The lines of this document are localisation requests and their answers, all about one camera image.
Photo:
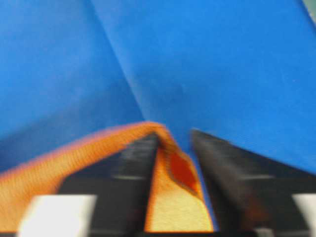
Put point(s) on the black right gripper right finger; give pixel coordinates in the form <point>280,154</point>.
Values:
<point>253,195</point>

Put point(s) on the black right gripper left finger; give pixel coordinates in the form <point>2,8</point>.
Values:
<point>106,199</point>

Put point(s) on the orange towel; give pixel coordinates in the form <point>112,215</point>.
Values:
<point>176,201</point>

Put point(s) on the blue table cloth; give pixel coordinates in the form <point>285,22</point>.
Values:
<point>242,70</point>

